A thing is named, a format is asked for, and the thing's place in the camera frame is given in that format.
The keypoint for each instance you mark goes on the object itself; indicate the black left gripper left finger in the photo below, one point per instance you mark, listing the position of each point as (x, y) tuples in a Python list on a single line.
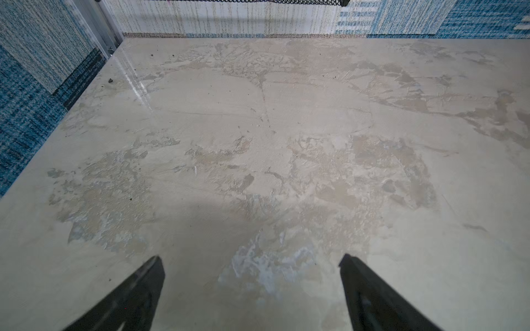
[(131, 305)]

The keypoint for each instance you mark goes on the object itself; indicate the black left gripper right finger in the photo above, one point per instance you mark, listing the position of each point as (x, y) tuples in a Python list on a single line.
[(373, 304)]

